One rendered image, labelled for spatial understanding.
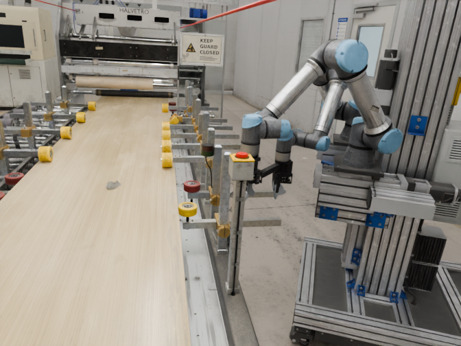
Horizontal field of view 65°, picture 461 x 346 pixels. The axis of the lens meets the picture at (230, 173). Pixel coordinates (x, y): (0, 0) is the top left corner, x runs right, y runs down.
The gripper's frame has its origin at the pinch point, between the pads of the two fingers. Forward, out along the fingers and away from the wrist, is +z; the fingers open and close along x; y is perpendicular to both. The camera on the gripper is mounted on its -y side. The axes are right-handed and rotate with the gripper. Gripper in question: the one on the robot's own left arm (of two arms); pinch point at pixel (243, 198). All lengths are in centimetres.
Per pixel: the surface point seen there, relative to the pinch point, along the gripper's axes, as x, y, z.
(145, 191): -30.6, -33.8, 5.0
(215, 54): 122, -248, -45
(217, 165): 0.5, -23.7, -6.4
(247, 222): 3.3, -0.3, 12.4
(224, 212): -8.5, -0.4, 5.2
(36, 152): -69, -93, 0
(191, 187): -9.6, -29.5, 4.9
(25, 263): -81, 4, 5
